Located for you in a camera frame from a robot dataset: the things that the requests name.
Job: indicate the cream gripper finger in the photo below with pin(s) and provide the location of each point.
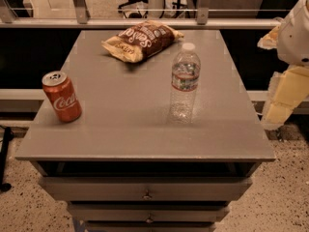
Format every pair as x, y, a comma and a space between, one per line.
286, 91
269, 40

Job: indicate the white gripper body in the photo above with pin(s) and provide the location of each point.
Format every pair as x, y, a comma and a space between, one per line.
295, 41

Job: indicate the red coke can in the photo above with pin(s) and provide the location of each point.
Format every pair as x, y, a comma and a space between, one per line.
60, 92

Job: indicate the clear plastic water bottle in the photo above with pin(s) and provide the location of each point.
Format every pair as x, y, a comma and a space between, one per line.
184, 82

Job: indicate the brown chip bag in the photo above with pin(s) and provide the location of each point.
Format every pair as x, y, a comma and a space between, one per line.
141, 41

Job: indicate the grey drawer cabinet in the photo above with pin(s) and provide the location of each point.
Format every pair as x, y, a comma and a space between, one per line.
124, 166

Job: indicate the metal railing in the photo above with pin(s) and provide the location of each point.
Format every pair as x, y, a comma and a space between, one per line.
103, 14

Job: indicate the black stand left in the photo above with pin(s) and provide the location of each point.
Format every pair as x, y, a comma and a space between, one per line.
7, 138

